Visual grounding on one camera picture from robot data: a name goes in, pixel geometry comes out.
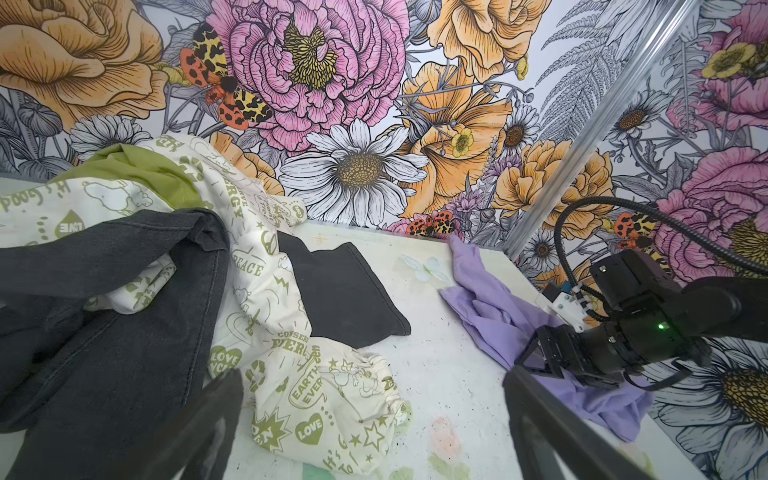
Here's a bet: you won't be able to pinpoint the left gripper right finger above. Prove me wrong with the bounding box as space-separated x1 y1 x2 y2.
503 366 650 480

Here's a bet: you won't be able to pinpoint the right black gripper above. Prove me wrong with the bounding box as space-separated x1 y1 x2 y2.
515 311 666 390

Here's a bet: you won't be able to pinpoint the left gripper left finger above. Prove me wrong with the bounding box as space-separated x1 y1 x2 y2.
95 368 244 479

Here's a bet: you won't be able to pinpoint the lilac purple cloth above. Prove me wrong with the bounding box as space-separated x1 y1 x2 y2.
440 235 654 442

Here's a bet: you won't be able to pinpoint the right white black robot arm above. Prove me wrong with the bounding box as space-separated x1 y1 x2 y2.
515 250 767 392

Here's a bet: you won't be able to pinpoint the dark grey denim cloth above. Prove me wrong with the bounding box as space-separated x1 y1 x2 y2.
1 209 229 479

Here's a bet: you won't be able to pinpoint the cream printed cloth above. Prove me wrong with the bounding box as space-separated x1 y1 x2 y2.
1 134 404 475

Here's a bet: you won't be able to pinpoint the black cloth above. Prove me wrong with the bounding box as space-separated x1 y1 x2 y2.
278 232 411 349

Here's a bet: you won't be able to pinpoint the green cloth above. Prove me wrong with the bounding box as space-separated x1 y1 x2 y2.
54 144 205 210

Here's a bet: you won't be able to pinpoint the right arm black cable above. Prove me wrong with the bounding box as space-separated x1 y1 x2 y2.
552 196 768 289

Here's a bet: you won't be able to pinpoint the right aluminium corner post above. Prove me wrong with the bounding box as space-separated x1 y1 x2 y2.
504 0 701 260

